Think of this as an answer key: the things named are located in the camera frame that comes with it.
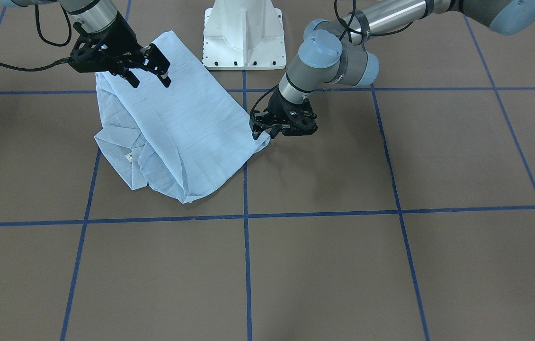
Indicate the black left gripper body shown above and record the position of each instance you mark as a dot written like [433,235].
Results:
[278,105]

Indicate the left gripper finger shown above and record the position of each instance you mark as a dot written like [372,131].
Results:
[274,131]
[257,131]

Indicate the light blue button shirt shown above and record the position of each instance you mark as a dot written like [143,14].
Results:
[185,140]

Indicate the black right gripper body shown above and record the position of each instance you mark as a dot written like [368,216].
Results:
[123,38]

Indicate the white central pedestal column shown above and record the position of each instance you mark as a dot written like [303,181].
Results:
[243,35]

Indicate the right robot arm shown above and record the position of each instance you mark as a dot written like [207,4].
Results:
[94,16]

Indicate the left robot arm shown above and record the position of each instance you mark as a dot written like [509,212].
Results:
[330,53]

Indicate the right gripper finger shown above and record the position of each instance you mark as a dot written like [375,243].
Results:
[158,64]
[131,78]

